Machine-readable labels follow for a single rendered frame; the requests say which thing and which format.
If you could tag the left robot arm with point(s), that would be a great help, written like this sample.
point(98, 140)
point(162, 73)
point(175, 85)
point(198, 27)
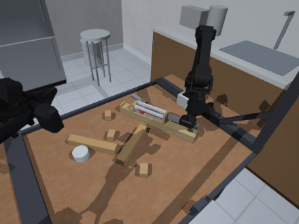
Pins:
point(10, 100)

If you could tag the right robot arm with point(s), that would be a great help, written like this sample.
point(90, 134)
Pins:
point(200, 75)

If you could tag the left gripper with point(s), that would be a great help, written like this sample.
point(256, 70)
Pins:
point(47, 115)

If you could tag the light grey short cylinder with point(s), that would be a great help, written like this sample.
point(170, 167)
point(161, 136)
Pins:
point(80, 154)

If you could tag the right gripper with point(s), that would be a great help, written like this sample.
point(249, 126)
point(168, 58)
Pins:
point(188, 120)

